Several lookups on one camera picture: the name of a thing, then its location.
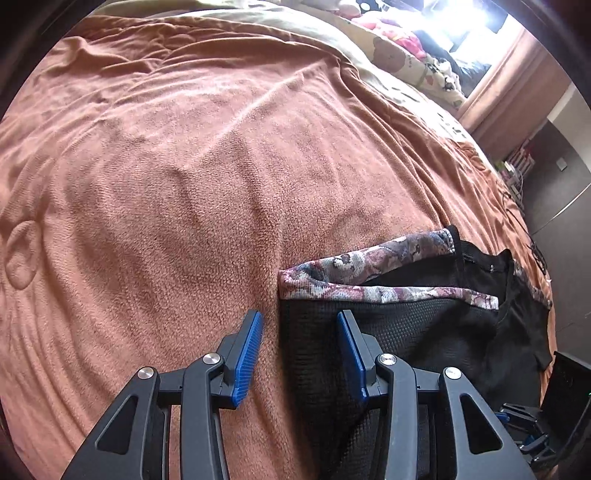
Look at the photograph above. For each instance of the black mesh garment floral trim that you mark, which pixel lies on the black mesh garment floral trim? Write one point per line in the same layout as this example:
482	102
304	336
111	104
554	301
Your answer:
415	332

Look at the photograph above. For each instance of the brown fleece blanket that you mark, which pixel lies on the brown fleece blanket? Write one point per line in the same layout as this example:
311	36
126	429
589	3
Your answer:
161	184

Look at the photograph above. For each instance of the black box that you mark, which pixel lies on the black box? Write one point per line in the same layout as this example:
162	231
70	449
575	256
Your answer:
563	397

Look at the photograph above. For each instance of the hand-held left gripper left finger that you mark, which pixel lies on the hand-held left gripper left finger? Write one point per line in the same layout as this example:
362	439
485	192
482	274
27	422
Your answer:
247	355

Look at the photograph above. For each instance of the pile of plush toys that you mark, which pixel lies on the pile of plush toys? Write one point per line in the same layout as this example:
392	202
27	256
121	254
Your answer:
406	41

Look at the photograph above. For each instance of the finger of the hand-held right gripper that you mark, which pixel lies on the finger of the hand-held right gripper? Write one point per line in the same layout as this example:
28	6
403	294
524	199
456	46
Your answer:
517	415
535	447

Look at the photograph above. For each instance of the striped bag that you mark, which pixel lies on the striped bag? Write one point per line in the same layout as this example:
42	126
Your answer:
521	159

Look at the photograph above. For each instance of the grey wardrobe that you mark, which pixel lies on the grey wardrobe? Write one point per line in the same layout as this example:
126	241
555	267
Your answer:
563	194

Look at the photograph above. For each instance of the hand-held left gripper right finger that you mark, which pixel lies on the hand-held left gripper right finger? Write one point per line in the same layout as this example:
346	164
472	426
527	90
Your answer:
351	355

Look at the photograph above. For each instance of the dark cloth pile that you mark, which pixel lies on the dark cloth pile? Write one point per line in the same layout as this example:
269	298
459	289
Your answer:
466	69

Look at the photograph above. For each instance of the pink curtain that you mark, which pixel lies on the pink curtain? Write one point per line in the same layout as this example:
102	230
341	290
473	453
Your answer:
517	92

